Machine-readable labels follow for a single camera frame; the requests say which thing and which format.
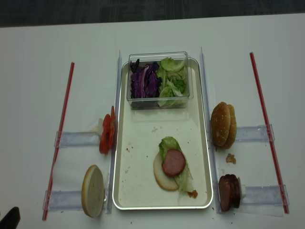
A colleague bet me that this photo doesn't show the purple cabbage leaves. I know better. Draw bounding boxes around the purple cabbage leaves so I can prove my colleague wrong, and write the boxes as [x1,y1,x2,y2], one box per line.
[130,59,162,99]

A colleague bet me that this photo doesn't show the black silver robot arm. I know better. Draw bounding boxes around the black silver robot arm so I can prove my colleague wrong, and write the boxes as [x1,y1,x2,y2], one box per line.
[0,207,20,229]

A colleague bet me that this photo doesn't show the green lettuce in container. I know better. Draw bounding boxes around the green lettuce in container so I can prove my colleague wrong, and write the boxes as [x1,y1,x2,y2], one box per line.
[157,57,188,108]

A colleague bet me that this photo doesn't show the rear tomato slice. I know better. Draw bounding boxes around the rear tomato slice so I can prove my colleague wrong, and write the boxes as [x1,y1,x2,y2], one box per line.
[109,106,116,147]

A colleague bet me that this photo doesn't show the tomato slice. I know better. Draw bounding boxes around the tomato slice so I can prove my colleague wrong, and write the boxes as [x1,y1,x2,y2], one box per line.
[109,106,116,147]
[99,114,111,154]

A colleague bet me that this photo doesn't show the white tomato pusher block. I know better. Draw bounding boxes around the white tomato pusher block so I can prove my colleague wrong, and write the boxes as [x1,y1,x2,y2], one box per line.
[96,118,103,137]

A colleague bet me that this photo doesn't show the front tomato slice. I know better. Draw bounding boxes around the front tomato slice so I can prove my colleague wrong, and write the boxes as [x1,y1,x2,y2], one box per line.
[99,114,111,154]

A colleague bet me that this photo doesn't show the lettuce leaf on bun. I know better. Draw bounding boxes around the lettuce leaf on bun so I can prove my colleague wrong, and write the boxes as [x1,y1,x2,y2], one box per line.
[159,136,194,193]

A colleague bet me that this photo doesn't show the front dark meat patty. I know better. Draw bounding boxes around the front dark meat patty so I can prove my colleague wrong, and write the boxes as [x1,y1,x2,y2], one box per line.
[218,175,233,212]

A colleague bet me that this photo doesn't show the dark meat patty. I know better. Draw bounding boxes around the dark meat patty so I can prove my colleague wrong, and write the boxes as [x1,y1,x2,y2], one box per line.
[218,175,233,212]
[230,174,241,208]

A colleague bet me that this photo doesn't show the rear dark meat patty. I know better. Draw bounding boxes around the rear dark meat patty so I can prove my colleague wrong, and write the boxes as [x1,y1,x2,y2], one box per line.
[230,174,241,208]

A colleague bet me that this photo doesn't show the cream metal tray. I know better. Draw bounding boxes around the cream metal tray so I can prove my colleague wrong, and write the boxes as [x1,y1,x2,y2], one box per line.
[112,59,214,210]

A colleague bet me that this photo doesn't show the clear plastic salad container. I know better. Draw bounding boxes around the clear plastic salad container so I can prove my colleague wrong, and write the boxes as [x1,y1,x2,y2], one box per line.
[126,52,192,109]

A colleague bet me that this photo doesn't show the pink sausage slice on bun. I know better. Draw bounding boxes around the pink sausage slice on bun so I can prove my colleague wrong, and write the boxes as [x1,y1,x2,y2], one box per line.
[162,149,186,177]

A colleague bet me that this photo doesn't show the front sesame bun top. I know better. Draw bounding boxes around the front sesame bun top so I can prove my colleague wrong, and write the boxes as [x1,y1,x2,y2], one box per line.
[211,102,231,146]

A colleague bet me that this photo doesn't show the sesame bun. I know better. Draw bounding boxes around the sesame bun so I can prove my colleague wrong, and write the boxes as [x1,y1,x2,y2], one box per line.
[211,102,231,146]
[223,104,237,149]

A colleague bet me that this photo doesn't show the bottom bun slice on tray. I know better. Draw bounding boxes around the bottom bun slice on tray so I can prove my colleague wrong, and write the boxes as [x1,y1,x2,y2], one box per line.
[153,153,179,191]

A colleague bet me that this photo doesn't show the rear sesame bun top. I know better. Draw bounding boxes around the rear sesame bun top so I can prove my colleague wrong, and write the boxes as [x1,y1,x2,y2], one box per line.
[223,104,237,149]

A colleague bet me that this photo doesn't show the brown crumb on table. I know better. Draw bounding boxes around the brown crumb on table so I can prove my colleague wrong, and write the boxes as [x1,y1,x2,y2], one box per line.
[226,153,236,165]

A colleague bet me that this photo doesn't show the orange scrap on tray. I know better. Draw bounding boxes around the orange scrap on tray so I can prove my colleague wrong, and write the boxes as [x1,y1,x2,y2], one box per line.
[187,190,198,199]

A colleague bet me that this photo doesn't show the white bun half left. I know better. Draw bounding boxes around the white bun half left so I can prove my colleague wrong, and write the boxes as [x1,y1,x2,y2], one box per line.
[81,165,104,218]

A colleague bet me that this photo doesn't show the right red strip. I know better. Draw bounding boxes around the right red strip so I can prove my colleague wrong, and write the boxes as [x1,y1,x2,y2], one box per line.
[249,52,290,214]

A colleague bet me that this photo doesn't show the red strip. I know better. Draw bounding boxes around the red strip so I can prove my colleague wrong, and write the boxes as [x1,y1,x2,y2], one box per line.
[42,62,75,221]
[249,52,290,214]

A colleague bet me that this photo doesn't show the white patty pusher block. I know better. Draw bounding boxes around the white patty pusher block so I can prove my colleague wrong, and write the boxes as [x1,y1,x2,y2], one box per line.
[237,177,246,200]

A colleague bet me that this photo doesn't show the left red strip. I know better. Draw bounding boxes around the left red strip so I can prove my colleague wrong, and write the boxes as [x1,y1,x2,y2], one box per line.
[42,62,75,221]

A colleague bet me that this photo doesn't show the clear tomato rail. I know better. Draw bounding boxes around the clear tomato rail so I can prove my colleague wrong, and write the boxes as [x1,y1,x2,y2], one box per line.
[54,131,100,148]

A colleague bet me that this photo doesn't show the clear right bun rail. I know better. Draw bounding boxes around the clear right bun rail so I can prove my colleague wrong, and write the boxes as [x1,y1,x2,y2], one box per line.
[235,125,275,142]

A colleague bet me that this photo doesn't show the clear bun rail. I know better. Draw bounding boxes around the clear bun rail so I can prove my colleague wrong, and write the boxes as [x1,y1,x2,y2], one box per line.
[42,191,82,211]
[235,125,275,142]

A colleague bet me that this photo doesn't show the clear left bun rail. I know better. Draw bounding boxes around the clear left bun rail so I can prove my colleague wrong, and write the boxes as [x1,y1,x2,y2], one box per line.
[42,191,82,211]

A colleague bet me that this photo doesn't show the clear patty rail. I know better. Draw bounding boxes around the clear patty rail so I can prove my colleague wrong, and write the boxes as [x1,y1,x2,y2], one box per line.
[240,185,290,206]

